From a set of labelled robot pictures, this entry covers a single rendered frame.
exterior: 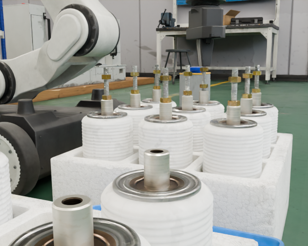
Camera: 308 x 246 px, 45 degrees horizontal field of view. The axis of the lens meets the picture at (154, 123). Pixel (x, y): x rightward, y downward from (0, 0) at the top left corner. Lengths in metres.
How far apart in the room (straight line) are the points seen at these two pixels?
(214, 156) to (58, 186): 0.29
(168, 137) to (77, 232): 0.41
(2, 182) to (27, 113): 0.60
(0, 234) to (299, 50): 5.44
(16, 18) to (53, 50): 2.40
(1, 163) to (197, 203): 0.23
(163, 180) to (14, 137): 0.66
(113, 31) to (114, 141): 0.50
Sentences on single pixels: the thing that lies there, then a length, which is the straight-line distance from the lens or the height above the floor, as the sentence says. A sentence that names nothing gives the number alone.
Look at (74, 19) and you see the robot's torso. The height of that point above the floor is 0.46.
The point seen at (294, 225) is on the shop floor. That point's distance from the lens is 0.88.
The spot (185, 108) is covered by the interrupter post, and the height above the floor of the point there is 0.26.
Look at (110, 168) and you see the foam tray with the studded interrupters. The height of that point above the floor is 0.17.
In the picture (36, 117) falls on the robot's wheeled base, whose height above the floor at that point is 0.20.
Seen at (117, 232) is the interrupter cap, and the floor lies 0.25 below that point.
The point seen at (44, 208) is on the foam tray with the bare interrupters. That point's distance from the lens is 0.47.
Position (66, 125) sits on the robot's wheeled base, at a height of 0.17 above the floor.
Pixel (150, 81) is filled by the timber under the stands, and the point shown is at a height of 0.03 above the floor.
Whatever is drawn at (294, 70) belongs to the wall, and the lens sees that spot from 5.71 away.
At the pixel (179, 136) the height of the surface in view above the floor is 0.23.
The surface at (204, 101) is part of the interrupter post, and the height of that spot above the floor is 0.26.
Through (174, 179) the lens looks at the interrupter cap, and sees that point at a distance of 0.33.
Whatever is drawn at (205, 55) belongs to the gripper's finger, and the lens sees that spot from 0.85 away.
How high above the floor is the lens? 0.36
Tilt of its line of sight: 10 degrees down
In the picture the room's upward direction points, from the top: straight up
